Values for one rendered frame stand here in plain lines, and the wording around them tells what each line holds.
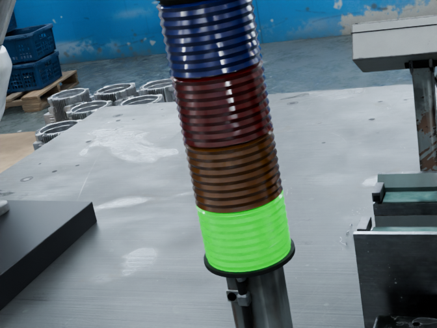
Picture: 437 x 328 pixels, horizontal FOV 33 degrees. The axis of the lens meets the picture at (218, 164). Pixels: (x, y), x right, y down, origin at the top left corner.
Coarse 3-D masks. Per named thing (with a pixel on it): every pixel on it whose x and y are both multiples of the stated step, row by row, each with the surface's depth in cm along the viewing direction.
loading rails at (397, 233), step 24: (384, 192) 85; (408, 192) 83; (432, 192) 82; (384, 216) 83; (408, 216) 82; (432, 216) 81; (360, 240) 72; (384, 240) 72; (408, 240) 71; (432, 240) 70; (360, 264) 73; (384, 264) 73; (408, 264) 72; (432, 264) 71; (360, 288) 74; (384, 288) 74; (408, 288) 73; (432, 288) 72; (384, 312) 75; (408, 312) 74; (432, 312) 73
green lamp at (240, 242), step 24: (216, 216) 47; (240, 216) 47; (264, 216) 47; (216, 240) 48; (240, 240) 48; (264, 240) 48; (288, 240) 50; (216, 264) 49; (240, 264) 48; (264, 264) 48
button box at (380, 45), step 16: (432, 16) 93; (352, 32) 96; (368, 32) 96; (384, 32) 95; (400, 32) 94; (416, 32) 93; (432, 32) 92; (352, 48) 96; (368, 48) 95; (384, 48) 95; (400, 48) 94; (416, 48) 93; (432, 48) 92; (368, 64) 98; (384, 64) 98; (400, 64) 98
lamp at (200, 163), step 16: (272, 128) 48; (240, 144) 45; (256, 144) 46; (272, 144) 47; (192, 160) 47; (208, 160) 46; (224, 160) 46; (240, 160) 46; (256, 160) 46; (272, 160) 47; (192, 176) 48; (208, 176) 46; (224, 176) 46; (240, 176) 46; (256, 176) 46; (272, 176) 47; (208, 192) 47; (224, 192) 46; (240, 192) 46; (256, 192) 47; (272, 192) 47; (208, 208) 48; (224, 208) 47; (240, 208) 47
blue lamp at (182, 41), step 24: (216, 0) 42; (240, 0) 43; (168, 24) 44; (192, 24) 43; (216, 24) 43; (240, 24) 43; (168, 48) 45; (192, 48) 43; (216, 48) 43; (240, 48) 44; (192, 72) 44; (216, 72) 44
